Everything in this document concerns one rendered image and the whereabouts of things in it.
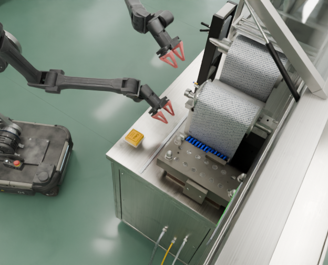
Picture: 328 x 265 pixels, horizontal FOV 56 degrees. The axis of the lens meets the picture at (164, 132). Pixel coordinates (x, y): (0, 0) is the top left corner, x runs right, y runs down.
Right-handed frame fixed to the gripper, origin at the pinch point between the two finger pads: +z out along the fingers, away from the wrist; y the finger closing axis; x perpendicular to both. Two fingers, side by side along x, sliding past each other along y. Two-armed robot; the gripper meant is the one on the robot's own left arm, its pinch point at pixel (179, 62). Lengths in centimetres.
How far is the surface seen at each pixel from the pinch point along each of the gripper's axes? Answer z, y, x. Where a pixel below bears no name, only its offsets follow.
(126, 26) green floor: -29, -159, -196
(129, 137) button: 18.5, 18.6, -39.8
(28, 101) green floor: -27, -13, -197
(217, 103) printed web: 20.5, 5.5, 10.2
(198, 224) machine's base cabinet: 66, 32, -18
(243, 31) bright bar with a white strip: 5.7, -22.7, 18.2
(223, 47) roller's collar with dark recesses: 7.6, -21.1, 7.1
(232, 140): 38.8, 7.0, 6.7
